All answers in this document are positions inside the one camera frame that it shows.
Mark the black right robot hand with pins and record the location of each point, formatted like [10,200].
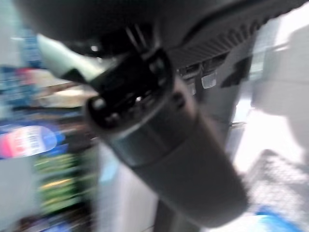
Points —
[169,135]

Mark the beige wooden shelf board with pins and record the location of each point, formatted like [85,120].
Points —
[64,95]

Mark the green packaged goods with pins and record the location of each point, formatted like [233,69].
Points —
[59,183]

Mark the blue white package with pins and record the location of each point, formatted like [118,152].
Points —
[282,221]

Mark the blue pink snack package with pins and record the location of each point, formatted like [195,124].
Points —
[26,141]

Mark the blue red boxed goods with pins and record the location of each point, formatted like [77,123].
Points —
[17,79]

